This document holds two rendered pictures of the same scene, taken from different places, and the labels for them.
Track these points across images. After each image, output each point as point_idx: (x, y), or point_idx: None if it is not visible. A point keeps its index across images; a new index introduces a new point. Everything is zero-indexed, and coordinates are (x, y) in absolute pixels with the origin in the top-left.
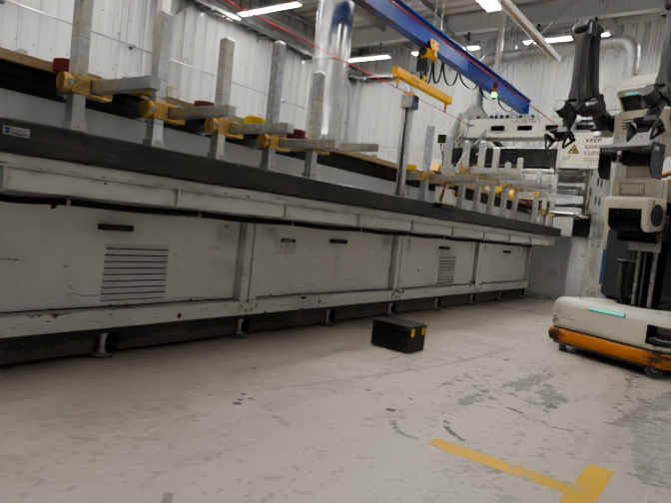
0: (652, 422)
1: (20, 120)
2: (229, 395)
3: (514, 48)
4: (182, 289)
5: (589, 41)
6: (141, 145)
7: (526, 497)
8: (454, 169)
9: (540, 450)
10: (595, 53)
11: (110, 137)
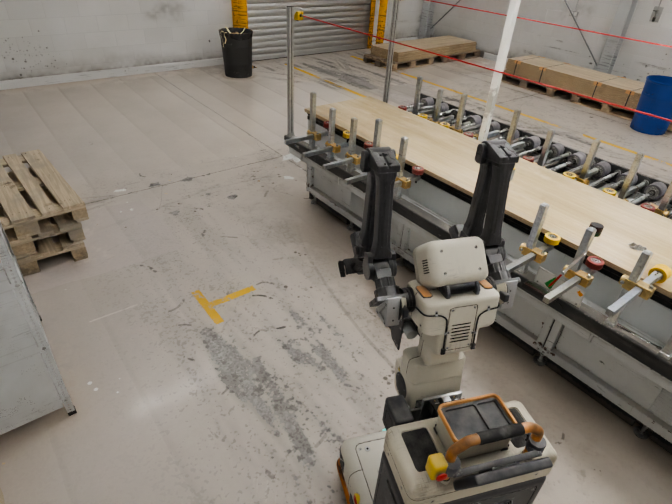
0: (256, 380)
1: (297, 143)
2: (303, 251)
3: None
4: None
5: (484, 169)
6: (321, 157)
7: (210, 292)
8: (569, 265)
9: (238, 313)
10: (491, 187)
11: (348, 149)
